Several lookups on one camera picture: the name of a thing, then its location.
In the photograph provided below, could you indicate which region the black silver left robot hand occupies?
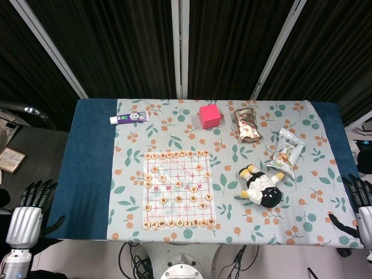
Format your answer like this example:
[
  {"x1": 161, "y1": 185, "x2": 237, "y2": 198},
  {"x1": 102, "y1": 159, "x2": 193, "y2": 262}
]
[{"x1": 5, "y1": 179, "x2": 66, "y2": 248}]

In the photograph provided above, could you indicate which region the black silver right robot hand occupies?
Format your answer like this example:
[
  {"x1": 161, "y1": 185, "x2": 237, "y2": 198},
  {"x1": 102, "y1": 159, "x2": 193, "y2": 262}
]
[{"x1": 327, "y1": 173, "x2": 372, "y2": 248}]

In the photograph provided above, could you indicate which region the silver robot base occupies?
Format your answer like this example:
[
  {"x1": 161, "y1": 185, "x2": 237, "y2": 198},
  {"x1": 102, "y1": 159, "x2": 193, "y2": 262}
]
[{"x1": 159, "y1": 253, "x2": 205, "y2": 279}]

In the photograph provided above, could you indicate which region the grey fabric chair seat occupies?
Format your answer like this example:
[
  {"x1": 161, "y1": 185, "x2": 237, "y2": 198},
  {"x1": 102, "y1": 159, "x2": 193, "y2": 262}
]
[{"x1": 11, "y1": 126, "x2": 70, "y2": 189}]

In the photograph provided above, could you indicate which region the blue table cloth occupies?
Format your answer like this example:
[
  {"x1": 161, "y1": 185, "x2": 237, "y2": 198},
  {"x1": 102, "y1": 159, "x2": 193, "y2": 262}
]
[{"x1": 48, "y1": 98, "x2": 364, "y2": 250}]

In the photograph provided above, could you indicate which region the white green peanut snack bag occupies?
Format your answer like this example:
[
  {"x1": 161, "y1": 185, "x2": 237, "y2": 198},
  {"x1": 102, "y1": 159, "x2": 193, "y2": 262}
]
[{"x1": 266, "y1": 126, "x2": 307, "y2": 177}]

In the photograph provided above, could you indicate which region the black white plush doll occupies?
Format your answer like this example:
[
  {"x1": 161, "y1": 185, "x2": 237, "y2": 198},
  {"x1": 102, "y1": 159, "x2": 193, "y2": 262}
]
[{"x1": 238, "y1": 164, "x2": 286, "y2": 209}]

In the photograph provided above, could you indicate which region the chrome metal bar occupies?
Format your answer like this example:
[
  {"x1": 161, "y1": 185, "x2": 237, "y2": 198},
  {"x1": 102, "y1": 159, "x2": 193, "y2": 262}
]
[{"x1": 0, "y1": 100, "x2": 49, "y2": 121}]

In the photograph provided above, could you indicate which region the floral patterned tablecloth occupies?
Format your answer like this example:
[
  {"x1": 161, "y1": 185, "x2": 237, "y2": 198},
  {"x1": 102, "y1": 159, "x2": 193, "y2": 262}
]
[{"x1": 106, "y1": 98, "x2": 364, "y2": 244}]

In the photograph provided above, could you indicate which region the purple white toothpaste tube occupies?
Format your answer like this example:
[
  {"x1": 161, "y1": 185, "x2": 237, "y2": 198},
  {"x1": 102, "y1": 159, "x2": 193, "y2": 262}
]
[{"x1": 109, "y1": 112, "x2": 150, "y2": 126}]

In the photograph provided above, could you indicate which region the plastic chinese chess board sheet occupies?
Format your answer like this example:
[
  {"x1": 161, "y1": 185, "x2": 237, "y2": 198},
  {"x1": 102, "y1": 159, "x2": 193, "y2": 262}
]
[{"x1": 142, "y1": 150, "x2": 217, "y2": 229}]

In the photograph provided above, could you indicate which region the gold foil snack bag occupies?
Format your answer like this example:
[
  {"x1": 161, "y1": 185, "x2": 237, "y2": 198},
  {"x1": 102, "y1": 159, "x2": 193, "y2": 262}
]
[{"x1": 231, "y1": 107, "x2": 263, "y2": 144}]

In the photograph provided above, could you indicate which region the pink cube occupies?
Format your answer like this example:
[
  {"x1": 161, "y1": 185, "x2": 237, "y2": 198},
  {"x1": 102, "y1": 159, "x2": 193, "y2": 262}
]
[{"x1": 198, "y1": 105, "x2": 223, "y2": 130}]

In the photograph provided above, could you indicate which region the wooden picture frame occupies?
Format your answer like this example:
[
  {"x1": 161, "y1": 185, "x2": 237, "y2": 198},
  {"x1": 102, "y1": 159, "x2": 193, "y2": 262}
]
[{"x1": 0, "y1": 146, "x2": 27, "y2": 175}]

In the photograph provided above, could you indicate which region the black floor cable bundle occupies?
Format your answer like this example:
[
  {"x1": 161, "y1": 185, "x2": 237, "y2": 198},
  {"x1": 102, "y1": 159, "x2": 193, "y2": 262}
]
[
  {"x1": 118, "y1": 241, "x2": 163, "y2": 279},
  {"x1": 228, "y1": 245, "x2": 260, "y2": 279}
]

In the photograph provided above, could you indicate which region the grey metal partition post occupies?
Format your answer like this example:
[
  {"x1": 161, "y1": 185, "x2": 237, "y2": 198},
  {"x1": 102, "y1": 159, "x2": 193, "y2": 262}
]
[
  {"x1": 8, "y1": 0, "x2": 89, "y2": 99},
  {"x1": 180, "y1": 0, "x2": 191, "y2": 99},
  {"x1": 170, "y1": 0, "x2": 183, "y2": 99},
  {"x1": 251, "y1": 0, "x2": 308, "y2": 101}
]

